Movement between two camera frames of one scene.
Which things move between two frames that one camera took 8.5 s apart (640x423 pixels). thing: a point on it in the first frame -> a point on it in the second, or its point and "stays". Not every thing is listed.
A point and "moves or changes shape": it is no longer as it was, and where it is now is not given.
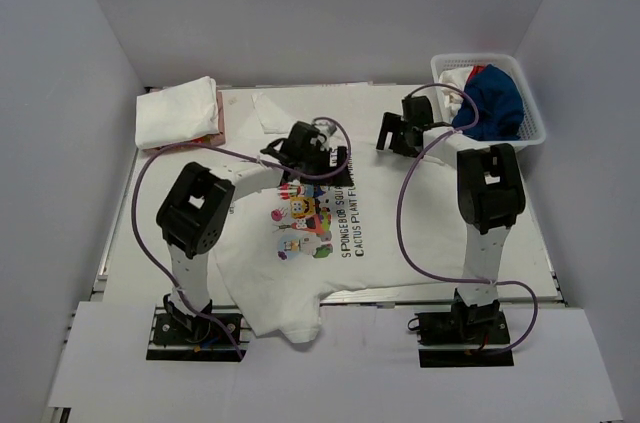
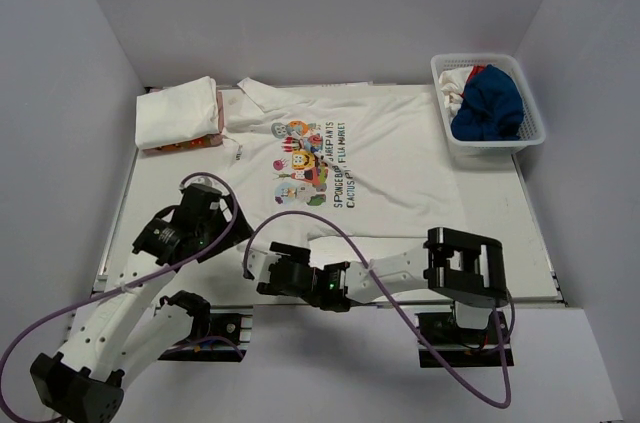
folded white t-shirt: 177,114 stays
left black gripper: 323,151 -> 240,231
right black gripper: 392,123 -> 302,254
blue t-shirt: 500,106 stays
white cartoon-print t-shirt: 345,218 moves or changes shape
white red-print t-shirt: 458,77 stays
